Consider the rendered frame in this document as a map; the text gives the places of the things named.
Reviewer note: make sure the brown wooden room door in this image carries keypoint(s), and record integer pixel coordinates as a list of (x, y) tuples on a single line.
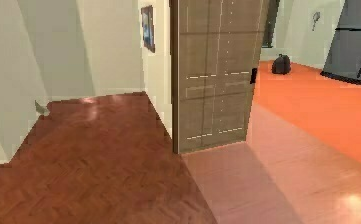
[(214, 76)]

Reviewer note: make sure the black rounded bag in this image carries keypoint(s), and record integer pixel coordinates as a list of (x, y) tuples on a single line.
[(281, 64)]

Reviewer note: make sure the dark window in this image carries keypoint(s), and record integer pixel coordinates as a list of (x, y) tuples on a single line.
[(270, 23)]

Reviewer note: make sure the dark grey fridge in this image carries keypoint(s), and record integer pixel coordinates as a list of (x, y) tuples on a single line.
[(349, 46)]

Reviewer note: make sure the dark framed wall picture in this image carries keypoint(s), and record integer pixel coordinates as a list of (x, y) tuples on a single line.
[(148, 28)]

